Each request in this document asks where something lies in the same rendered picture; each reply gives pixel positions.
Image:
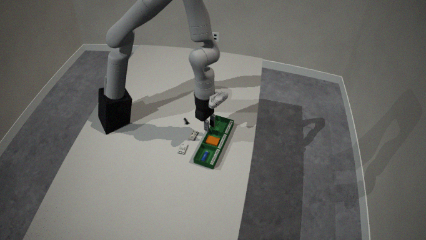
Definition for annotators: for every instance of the white domino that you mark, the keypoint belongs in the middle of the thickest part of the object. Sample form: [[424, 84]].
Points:
[[193, 135], [182, 148]]

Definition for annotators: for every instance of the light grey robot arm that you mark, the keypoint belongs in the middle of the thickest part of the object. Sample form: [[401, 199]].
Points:
[[121, 35]]

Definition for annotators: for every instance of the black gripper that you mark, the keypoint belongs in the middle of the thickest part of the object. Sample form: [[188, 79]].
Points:
[[206, 100]]

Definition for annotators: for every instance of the green rack of labelled bins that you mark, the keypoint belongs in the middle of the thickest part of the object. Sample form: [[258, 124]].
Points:
[[222, 129]]

